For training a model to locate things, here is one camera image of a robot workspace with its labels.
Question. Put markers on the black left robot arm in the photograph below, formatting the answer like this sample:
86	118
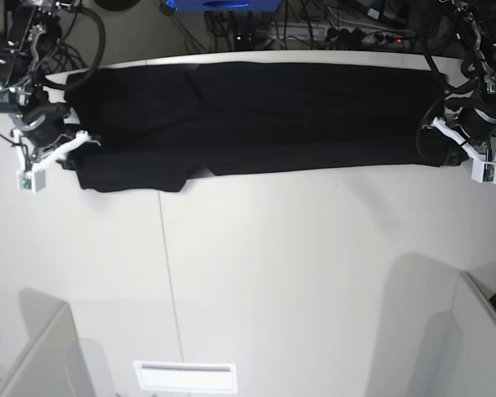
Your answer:
474	26

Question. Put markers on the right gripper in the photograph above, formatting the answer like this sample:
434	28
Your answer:
44	137

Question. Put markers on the blue box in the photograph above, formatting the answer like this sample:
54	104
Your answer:
224	5

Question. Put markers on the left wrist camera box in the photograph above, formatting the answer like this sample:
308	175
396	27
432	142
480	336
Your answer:
483	171

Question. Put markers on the white partition panel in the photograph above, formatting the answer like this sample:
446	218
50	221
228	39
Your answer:
458	351
55	361

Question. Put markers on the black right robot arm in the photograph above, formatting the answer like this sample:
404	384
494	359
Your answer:
33	37

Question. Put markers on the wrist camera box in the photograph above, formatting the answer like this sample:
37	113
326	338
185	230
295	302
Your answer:
33	181
483	171

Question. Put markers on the white right partition panel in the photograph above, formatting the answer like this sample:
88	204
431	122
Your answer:
458	351

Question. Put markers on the black T-shirt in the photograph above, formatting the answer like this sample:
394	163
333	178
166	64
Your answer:
160	125

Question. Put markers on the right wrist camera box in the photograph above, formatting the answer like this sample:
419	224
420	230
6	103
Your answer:
33	181

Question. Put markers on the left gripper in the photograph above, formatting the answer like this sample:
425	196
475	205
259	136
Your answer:
469	128

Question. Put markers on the white power strip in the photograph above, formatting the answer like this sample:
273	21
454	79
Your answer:
317	33

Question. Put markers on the white left partition panel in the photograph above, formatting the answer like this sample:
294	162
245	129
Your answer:
55	361

